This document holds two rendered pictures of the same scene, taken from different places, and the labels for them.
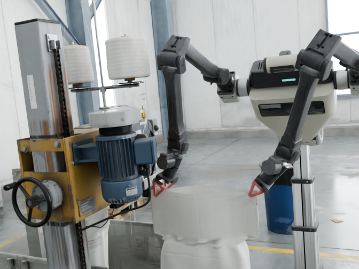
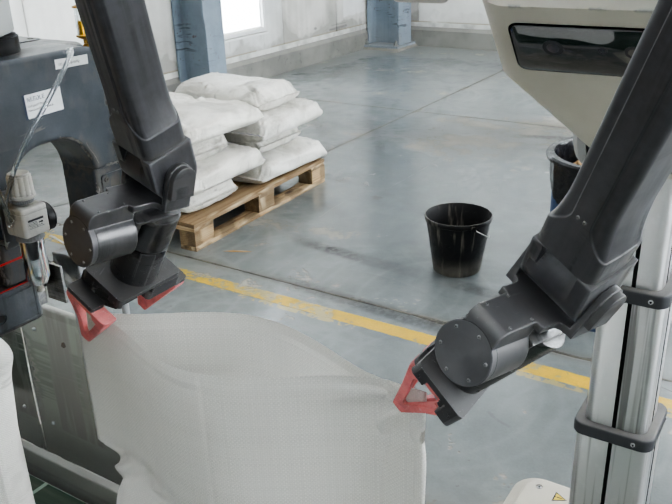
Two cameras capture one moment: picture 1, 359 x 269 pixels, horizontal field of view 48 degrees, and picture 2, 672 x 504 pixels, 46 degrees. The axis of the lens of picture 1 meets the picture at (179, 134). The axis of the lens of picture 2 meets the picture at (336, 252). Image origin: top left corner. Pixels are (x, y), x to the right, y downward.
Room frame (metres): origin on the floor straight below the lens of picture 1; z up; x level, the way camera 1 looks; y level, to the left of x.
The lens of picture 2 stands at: (0.90, -0.29, 1.49)
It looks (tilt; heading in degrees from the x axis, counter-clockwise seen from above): 23 degrees down; 7
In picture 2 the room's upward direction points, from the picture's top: 2 degrees counter-clockwise
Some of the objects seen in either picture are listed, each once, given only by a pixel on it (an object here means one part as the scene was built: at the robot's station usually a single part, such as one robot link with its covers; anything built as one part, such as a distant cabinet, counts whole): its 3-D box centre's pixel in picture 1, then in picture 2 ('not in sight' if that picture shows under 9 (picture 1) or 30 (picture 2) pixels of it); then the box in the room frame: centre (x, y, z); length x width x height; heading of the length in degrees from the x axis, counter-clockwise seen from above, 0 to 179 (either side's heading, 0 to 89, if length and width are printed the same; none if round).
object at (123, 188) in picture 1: (119, 167); not in sight; (1.47, 0.23, 1.21); 0.15 x 0.15 x 0.25
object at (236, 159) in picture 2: not in sight; (197, 166); (4.66, 0.87, 0.32); 0.66 x 0.43 x 0.15; 156
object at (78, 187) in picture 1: (74, 171); not in sight; (1.60, 0.43, 1.18); 0.34 x 0.25 x 0.31; 154
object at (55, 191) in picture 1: (46, 195); not in sight; (1.42, 0.50, 1.14); 0.11 x 0.06 x 0.11; 64
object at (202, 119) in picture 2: not in sight; (194, 120); (4.66, 0.86, 0.56); 0.66 x 0.42 x 0.15; 154
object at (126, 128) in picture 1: (115, 129); not in sight; (1.47, 0.23, 1.35); 0.12 x 0.12 x 0.04
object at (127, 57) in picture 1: (127, 58); not in sight; (1.60, 0.17, 1.61); 0.17 x 0.17 x 0.17
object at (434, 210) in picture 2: not in sight; (457, 241); (4.17, -0.43, 0.13); 0.30 x 0.30 x 0.26
